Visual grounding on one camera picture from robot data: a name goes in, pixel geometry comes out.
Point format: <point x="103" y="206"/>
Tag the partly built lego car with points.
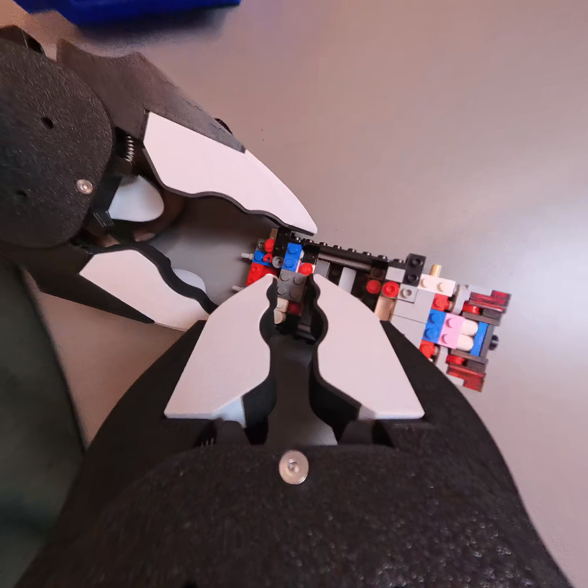
<point x="404" y="289"/>

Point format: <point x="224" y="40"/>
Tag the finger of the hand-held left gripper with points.
<point x="216" y="170"/>
<point x="138" y="280"/>

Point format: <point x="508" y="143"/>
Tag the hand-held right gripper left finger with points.
<point x="216" y="367"/>

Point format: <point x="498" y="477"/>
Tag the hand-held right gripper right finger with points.
<point x="372" y="367"/>

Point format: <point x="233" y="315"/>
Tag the blue plastic bin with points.
<point x="119" y="9"/>

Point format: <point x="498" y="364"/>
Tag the person's green sweatshirt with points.
<point x="32" y="413"/>

